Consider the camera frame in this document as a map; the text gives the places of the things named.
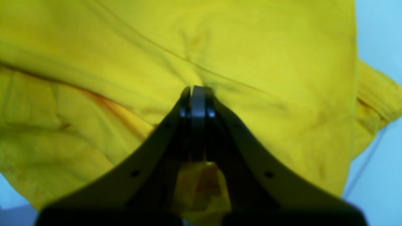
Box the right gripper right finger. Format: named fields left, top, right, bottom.
left=198, top=86, right=367, bottom=226

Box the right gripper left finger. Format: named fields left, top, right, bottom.
left=36, top=87, right=191, bottom=226

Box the yellow T-shirt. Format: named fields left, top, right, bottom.
left=1, top=0, right=401, bottom=226

